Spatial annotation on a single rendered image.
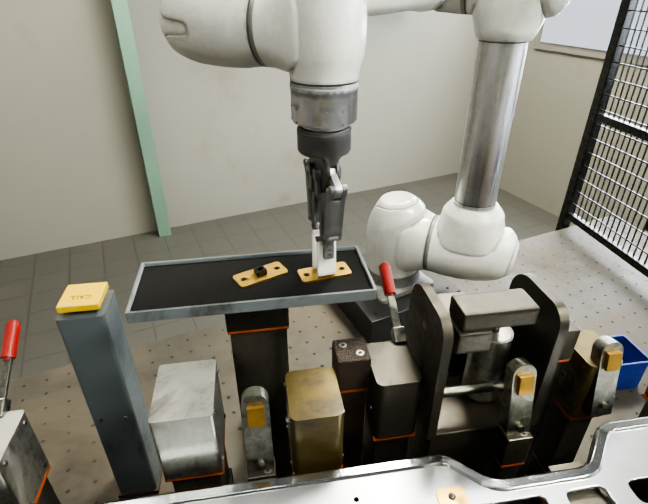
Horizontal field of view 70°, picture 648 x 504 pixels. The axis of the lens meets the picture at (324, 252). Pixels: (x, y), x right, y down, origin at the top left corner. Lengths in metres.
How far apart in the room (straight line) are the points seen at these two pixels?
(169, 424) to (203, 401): 0.05
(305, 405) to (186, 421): 0.15
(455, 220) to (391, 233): 0.17
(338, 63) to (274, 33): 0.08
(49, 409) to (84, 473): 0.23
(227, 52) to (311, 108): 0.13
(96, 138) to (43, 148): 0.30
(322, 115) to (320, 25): 0.10
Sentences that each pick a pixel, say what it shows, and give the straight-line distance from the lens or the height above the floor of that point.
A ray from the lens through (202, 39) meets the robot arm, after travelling 0.67.
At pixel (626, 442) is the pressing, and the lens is 0.84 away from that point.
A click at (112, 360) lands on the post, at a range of 0.83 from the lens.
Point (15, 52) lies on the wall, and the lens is 3.24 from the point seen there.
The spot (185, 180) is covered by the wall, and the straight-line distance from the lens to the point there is 3.45.
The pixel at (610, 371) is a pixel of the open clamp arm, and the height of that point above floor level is 1.06.
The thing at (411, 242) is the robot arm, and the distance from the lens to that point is 1.23.
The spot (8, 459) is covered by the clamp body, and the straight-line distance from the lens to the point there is 0.76.
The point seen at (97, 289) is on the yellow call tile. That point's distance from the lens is 0.80.
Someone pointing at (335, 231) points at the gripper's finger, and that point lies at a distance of 0.67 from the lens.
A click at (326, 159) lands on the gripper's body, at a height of 1.37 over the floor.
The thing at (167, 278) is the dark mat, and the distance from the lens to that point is 0.79.
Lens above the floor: 1.58
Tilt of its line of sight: 31 degrees down
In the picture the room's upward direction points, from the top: straight up
